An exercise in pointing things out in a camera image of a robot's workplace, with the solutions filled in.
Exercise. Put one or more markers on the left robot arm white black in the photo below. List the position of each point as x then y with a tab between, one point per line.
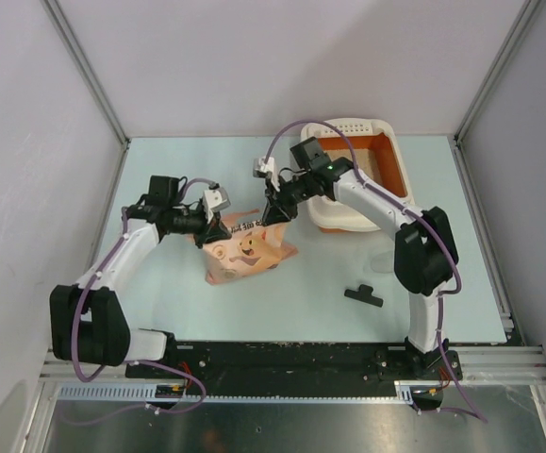
87	319

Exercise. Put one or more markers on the aluminium frame rail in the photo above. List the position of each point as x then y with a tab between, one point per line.
486	365

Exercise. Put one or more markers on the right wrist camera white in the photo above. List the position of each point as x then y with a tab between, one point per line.
265	168

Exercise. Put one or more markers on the right aluminium corner post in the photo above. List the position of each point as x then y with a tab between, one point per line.
526	17

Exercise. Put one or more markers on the left aluminium corner post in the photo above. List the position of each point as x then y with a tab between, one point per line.
68	37

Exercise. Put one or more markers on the clear plastic scoop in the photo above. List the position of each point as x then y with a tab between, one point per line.
383	263

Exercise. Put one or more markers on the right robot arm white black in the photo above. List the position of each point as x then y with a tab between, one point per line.
424	257

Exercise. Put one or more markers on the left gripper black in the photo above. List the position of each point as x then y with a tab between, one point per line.
210	232

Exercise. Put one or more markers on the cream orange litter box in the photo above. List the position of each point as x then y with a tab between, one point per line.
381	177

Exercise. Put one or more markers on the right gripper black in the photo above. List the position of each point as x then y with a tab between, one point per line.
278	209

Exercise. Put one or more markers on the pink cat litter bag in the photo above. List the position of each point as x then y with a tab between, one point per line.
252	249

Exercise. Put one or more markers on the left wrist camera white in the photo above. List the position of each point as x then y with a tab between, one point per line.
215	199

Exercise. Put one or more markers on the black bag sealing clip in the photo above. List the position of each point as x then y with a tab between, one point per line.
364	294

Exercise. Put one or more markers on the aluminium corner post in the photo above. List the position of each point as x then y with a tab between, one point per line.
68	37
526	17

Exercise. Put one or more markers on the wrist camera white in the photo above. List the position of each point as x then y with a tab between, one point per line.
215	199
265	168

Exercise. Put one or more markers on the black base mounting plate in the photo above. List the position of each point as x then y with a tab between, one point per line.
317	370

